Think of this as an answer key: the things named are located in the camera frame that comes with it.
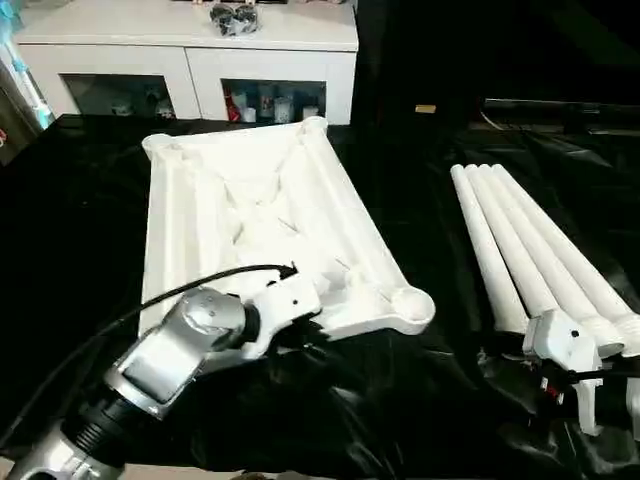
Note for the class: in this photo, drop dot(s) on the white plastic table top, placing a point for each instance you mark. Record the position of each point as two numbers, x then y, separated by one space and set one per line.
250 200

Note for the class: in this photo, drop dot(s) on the white plastic table leg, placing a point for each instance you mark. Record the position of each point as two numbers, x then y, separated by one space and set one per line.
484 240
559 240
534 240
509 240

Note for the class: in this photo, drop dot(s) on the small white jar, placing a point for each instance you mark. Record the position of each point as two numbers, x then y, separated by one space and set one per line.
283 110
310 112

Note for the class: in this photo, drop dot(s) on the small red bottle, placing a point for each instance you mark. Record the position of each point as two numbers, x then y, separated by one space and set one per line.
233 105

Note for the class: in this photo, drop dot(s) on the small tan label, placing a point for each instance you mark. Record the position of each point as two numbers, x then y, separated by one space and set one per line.
425 108

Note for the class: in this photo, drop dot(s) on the glossy black mat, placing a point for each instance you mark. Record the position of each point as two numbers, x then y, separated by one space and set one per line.
60 250

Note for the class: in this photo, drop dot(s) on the long black bar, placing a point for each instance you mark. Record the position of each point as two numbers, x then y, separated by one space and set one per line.
560 115

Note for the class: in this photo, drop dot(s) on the white cabinet with glass doors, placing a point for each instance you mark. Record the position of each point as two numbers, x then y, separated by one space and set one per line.
180 40

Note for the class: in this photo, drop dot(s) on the grey metal clutter object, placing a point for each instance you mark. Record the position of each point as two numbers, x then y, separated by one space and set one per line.
234 18

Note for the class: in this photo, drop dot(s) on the blue object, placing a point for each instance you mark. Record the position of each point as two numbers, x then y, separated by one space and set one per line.
20 60

